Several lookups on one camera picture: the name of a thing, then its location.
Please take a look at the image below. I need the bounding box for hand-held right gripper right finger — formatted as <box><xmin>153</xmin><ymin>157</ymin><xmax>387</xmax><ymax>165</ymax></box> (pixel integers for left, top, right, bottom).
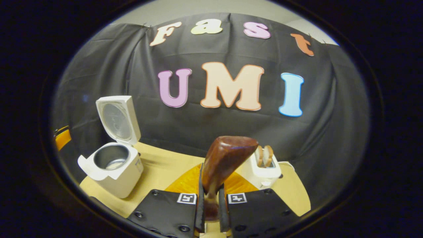
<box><xmin>217</xmin><ymin>170</ymin><xmax>300</xmax><ymax>238</ymax></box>

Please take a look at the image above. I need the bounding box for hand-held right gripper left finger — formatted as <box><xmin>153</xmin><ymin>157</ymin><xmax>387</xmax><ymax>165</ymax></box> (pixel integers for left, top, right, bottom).
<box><xmin>127</xmin><ymin>163</ymin><xmax>206</xmax><ymax>238</ymax></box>

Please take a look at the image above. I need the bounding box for brown wooden spoon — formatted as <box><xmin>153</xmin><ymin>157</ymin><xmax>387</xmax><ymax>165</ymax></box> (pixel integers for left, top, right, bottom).
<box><xmin>201</xmin><ymin>136</ymin><xmax>259</xmax><ymax>222</ymax></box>

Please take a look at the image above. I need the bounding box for white rice cooker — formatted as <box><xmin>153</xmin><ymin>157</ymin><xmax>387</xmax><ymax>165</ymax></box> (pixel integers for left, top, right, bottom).
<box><xmin>77</xmin><ymin>96</ymin><xmax>144</xmax><ymax>199</ymax></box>

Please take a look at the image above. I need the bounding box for white toaster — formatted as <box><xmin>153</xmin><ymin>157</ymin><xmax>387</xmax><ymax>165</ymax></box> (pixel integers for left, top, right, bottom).
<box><xmin>240</xmin><ymin>149</ymin><xmax>282</xmax><ymax>189</ymax></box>

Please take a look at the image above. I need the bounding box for black backdrop cloth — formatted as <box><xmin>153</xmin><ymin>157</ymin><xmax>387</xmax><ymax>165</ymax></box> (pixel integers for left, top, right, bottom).
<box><xmin>51</xmin><ymin>13</ymin><xmax>370</xmax><ymax>209</ymax></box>

